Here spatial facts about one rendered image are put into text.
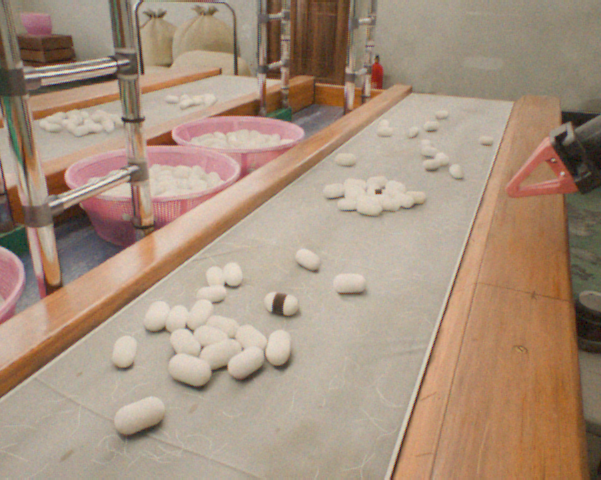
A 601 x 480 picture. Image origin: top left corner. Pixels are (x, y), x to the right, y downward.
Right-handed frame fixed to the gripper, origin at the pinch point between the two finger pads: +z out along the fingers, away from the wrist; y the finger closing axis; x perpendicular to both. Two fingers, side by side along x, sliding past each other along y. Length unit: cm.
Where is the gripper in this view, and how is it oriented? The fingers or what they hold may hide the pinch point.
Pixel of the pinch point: (513, 189)
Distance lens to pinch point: 75.8
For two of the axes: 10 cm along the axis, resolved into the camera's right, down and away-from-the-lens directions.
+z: -7.3, 4.6, 5.1
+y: -3.8, 3.6, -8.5
